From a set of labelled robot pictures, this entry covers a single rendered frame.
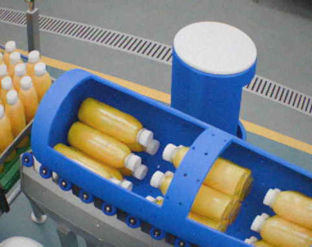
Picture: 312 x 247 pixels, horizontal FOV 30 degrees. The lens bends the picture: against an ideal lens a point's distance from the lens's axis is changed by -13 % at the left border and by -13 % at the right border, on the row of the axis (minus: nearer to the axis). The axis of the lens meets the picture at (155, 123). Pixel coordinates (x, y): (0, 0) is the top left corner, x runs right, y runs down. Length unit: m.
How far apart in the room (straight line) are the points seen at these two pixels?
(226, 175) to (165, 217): 0.17
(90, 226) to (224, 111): 0.61
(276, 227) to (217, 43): 0.82
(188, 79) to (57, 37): 1.91
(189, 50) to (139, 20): 1.90
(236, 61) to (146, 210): 0.68
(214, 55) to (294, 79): 1.64
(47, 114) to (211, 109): 0.65
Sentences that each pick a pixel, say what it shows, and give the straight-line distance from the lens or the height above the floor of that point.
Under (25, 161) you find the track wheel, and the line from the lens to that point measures 1.79.
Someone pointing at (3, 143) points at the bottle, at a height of 0.99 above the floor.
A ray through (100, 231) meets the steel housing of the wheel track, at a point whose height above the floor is 0.86.
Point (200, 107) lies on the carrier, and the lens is 2.03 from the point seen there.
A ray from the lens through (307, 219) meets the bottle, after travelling 1.42.
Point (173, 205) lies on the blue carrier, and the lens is 1.43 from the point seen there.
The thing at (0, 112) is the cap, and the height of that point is 1.10.
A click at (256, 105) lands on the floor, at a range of 3.36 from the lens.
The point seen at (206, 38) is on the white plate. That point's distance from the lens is 2.06.
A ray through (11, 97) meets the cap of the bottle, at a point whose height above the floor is 1.10.
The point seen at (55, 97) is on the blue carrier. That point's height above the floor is 1.22.
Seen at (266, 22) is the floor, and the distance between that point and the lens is 4.00.
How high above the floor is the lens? 2.30
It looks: 46 degrees down
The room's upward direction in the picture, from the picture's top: 1 degrees clockwise
